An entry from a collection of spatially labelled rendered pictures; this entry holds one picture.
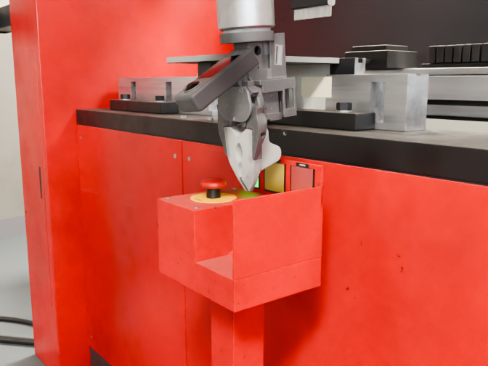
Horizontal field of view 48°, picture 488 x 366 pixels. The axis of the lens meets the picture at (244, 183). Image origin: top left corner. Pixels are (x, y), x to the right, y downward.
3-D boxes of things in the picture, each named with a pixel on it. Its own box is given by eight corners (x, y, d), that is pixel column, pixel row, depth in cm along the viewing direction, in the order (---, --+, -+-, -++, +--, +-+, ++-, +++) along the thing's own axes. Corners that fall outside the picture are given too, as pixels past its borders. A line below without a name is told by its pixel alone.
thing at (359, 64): (279, 75, 116) (279, 60, 115) (290, 75, 117) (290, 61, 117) (354, 74, 100) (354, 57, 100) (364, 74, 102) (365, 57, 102)
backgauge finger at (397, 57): (295, 68, 117) (296, 43, 116) (374, 70, 133) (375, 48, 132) (339, 67, 107) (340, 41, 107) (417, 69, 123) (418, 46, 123)
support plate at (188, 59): (166, 62, 100) (166, 57, 100) (274, 65, 116) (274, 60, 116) (226, 59, 86) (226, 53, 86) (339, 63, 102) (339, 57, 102)
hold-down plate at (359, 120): (243, 121, 116) (243, 107, 115) (263, 120, 119) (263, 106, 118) (355, 131, 93) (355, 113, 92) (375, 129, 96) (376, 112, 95)
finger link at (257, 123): (269, 160, 72) (265, 91, 70) (260, 162, 71) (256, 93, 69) (247, 156, 76) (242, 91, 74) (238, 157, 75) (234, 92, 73)
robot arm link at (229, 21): (239, -6, 66) (201, 1, 73) (241, 33, 68) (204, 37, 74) (285, -6, 71) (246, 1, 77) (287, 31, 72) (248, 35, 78)
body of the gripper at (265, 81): (298, 120, 75) (294, 29, 73) (249, 128, 70) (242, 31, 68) (263, 118, 81) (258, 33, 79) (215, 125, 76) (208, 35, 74)
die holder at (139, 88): (119, 108, 172) (118, 77, 170) (136, 107, 176) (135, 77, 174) (212, 116, 134) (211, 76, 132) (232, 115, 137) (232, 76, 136)
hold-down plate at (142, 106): (110, 110, 165) (109, 99, 164) (125, 109, 168) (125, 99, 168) (160, 114, 142) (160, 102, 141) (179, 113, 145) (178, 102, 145)
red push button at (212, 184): (195, 201, 86) (194, 178, 85) (216, 197, 88) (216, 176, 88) (210, 205, 83) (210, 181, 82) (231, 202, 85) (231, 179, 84)
